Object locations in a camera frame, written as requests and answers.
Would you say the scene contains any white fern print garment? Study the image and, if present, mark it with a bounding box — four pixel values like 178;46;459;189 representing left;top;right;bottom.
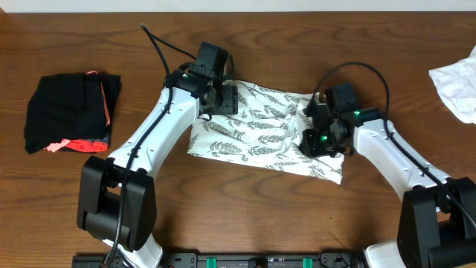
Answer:
187;80;344;185

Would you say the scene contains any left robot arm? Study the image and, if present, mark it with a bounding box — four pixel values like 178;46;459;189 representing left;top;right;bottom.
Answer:
72;42;238;267

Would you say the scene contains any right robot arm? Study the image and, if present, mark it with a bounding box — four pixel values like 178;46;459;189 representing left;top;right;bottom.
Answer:
299;84;475;267

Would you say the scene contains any plain white cloth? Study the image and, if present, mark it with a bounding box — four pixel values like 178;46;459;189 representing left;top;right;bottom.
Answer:
428;48;475;124

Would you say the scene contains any folded black and coral garment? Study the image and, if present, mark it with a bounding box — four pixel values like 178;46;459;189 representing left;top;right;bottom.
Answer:
24;71;122;154

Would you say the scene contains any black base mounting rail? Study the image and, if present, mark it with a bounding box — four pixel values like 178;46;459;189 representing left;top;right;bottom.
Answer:
71;247;367;268

